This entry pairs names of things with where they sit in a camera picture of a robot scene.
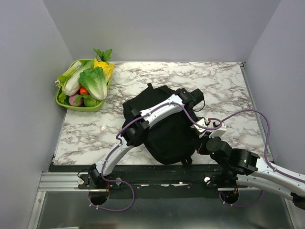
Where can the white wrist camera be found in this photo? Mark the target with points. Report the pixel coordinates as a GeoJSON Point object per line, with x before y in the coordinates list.
{"type": "Point", "coordinates": [200, 126]}
{"type": "Point", "coordinates": [220, 131]}

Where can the orange carrot toy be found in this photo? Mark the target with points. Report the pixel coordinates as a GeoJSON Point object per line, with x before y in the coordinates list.
{"type": "Point", "coordinates": [83, 91]}

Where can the yellow leafy vegetable toy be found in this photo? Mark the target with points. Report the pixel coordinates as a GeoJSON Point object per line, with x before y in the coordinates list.
{"type": "Point", "coordinates": [107, 68]}

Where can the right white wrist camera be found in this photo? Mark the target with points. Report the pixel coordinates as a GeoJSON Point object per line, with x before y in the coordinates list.
{"type": "Point", "coordinates": [220, 131]}

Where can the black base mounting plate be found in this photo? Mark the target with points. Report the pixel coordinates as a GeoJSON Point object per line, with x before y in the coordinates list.
{"type": "Point", "coordinates": [151, 181]}

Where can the pink radish toy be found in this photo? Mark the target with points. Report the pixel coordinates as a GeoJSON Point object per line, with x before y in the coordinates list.
{"type": "Point", "coordinates": [76, 100]}

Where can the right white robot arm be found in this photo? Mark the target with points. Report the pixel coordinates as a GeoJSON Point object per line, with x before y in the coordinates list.
{"type": "Point", "coordinates": [240, 167]}

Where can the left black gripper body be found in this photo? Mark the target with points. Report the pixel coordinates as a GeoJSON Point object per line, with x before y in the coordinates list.
{"type": "Point", "coordinates": [192, 115]}

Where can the green round vegetable toy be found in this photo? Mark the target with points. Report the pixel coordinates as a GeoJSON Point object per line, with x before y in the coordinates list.
{"type": "Point", "coordinates": [89, 101]}

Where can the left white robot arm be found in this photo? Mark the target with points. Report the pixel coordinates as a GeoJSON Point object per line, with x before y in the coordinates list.
{"type": "Point", "coordinates": [159, 118]}

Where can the aluminium rail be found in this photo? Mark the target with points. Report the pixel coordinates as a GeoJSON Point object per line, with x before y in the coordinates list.
{"type": "Point", "coordinates": [58, 182]}

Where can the black student backpack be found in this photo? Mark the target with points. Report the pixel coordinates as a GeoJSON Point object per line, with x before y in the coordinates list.
{"type": "Point", "coordinates": [172, 139]}

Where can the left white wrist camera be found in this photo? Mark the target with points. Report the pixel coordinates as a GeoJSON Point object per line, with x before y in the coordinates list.
{"type": "Point", "coordinates": [200, 126]}

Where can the green lettuce toy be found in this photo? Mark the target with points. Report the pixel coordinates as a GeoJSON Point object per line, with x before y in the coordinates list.
{"type": "Point", "coordinates": [93, 81]}

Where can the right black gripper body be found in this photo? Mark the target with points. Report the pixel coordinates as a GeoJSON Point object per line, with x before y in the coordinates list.
{"type": "Point", "coordinates": [202, 149]}

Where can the white bok choy toy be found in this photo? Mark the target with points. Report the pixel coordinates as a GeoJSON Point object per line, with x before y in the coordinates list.
{"type": "Point", "coordinates": [68, 81]}

